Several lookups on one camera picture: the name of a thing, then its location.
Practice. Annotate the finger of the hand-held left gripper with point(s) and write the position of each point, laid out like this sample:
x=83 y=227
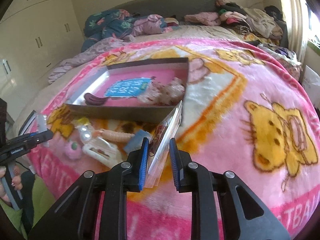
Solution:
x=28 y=135
x=41 y=136

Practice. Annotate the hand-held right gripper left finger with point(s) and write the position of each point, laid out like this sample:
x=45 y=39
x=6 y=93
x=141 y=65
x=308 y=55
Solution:
x=144 y=166

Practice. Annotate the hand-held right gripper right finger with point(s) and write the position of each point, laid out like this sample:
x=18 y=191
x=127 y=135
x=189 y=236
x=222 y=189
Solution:
x=174 y=166

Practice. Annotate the small blue box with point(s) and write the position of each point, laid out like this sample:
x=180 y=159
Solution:
x=136 y=142

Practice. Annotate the clear plastic jewelry packet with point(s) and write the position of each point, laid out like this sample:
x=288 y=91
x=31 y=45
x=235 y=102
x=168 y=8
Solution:
x=166 y=127

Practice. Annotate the peach hair claw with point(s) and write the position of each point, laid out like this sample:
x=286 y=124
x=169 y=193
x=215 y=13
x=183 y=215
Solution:
x=115 y=135

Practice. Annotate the white hair claw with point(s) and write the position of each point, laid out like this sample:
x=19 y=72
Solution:
x=100 y=152

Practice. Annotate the brown cardboard box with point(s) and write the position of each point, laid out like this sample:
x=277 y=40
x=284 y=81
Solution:
x=140 y=73

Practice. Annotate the person's left hand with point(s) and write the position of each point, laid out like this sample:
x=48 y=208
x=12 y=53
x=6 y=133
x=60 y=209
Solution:
x=17 y=181

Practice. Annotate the dark blue flat case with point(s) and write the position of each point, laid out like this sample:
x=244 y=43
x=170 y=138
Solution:
x=27 y=122

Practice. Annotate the green cloth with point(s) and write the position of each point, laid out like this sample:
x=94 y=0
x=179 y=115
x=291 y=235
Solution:
x=42 y=195

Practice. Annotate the dark brown hair clip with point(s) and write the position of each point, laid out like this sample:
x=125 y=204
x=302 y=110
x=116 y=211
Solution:
x=96 y=100

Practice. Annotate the sheer dotted ribbon bow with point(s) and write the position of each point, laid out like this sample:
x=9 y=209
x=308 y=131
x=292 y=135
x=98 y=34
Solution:
x=165 y=90

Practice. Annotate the blue printed card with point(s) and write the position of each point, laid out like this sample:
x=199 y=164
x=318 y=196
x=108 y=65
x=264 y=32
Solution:
x=127 y=87

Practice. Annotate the pink printed blanket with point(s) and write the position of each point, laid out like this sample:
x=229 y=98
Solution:
x=225 y=100

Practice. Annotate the lilac blanket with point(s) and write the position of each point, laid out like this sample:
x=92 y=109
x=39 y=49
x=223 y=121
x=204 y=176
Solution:
x=82 y=55

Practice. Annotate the cream wardrobe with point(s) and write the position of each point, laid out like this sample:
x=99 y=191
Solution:
x=37 y=17

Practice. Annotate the dark floral quilt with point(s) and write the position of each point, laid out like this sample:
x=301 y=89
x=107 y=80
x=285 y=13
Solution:
x=110 y=22

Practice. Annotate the lilac floral garment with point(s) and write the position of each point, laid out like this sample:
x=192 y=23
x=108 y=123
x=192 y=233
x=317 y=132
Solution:
x=150 y=25

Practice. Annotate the pink fuzzy garment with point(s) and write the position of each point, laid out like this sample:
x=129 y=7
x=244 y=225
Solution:
x=202 y=18

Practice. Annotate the purple patterned cloth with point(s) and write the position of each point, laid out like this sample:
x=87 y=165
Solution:
x=285 y=53

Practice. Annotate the white paper bag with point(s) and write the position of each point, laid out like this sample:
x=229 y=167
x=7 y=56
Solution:
x=310 y=80

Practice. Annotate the grey headboard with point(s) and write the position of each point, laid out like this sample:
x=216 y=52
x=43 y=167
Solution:
x=175 y=5

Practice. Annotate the pile of clothes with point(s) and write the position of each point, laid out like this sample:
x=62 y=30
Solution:
x=257 y=20

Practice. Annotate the cream curtain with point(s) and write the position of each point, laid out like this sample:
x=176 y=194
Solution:
x=295 y=10

